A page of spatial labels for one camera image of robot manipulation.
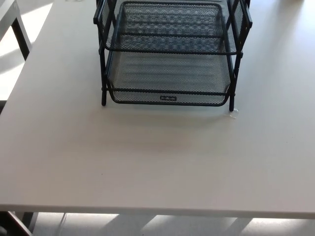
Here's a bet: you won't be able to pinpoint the black mesh drawer tray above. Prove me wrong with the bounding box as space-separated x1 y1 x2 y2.
105 1 241 57

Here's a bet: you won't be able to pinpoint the black mesh tray with label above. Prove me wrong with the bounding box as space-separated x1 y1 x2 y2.
106 51 234 107

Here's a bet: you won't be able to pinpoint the white side table dark legs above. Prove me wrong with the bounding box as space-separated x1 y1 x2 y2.
0 0 33 61

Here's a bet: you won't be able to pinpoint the clear tape scrap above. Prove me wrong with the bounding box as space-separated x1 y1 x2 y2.
227 107 240 119

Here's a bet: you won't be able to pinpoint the black metal tray rack frame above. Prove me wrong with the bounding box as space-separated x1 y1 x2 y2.
93 0 253 112

